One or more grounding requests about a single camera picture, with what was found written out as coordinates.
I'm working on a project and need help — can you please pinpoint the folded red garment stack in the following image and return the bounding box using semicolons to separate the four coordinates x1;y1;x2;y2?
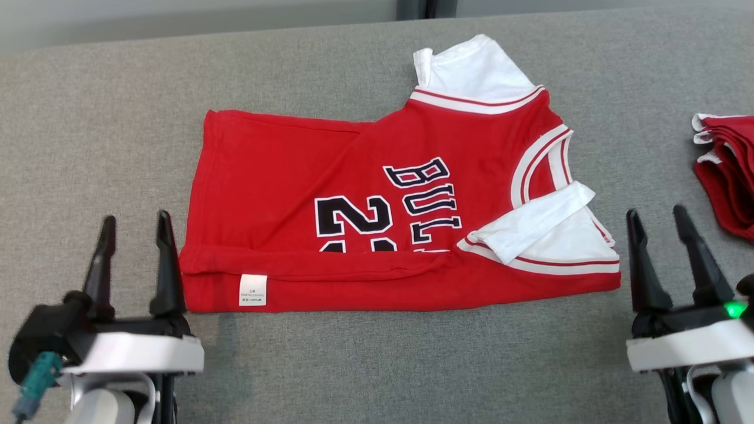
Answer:
691;113;754;243

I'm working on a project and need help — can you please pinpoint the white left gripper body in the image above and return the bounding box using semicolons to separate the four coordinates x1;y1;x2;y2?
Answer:
62;317;205;375

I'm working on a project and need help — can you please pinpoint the red white basketball jersey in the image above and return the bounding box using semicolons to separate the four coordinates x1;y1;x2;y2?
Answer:
178;34;622;313

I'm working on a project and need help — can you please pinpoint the teal camera cable connector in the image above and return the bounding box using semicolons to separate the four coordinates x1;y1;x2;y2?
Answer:
12;352;64;424

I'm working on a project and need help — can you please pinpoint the grey double partition post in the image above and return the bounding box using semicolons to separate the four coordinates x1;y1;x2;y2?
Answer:
396;0;459;20

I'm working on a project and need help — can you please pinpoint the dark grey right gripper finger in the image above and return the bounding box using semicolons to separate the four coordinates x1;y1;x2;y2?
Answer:
626;208;672;314
673;204;735;307

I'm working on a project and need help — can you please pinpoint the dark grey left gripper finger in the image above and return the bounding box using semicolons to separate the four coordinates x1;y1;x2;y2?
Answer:
82;215;117;322
149;210;188;317

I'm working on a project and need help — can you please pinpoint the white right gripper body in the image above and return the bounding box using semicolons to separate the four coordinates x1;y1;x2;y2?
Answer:
626;305;754;373

